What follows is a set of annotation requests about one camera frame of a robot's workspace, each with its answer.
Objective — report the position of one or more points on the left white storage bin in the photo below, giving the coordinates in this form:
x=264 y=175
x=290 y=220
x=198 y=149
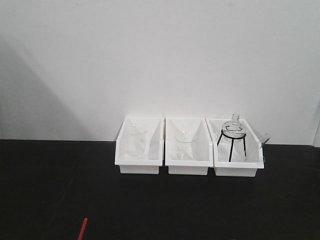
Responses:
x=151 y=161

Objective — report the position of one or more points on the tall glass beaker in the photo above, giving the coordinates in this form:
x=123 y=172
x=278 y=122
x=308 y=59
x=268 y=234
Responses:
x=137 y=138

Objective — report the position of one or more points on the wide glass beaker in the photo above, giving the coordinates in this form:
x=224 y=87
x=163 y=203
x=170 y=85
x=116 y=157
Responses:
x=184 y=142

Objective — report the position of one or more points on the glass test tube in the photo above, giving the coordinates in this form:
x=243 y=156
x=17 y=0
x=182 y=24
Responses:
x=258 y=147

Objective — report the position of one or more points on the red plastic spoon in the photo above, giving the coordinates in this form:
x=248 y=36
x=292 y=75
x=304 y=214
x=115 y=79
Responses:
x=82 y=230

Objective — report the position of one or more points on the right white storage bin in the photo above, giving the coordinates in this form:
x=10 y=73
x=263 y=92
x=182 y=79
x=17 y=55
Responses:
x=240 y=165

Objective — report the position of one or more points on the glass flask bottle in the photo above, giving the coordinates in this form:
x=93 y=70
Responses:
x=234 y=128

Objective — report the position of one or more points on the middle white storage bin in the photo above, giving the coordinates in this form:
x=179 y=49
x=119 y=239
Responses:
x=202 y=149

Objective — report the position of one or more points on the black wire tripod stand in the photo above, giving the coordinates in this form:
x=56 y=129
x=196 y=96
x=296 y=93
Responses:
x=230 y=147

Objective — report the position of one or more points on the white storage bin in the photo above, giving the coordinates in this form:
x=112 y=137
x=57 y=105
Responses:
x=240 y=165
x=151 y=161
x=202 y=149

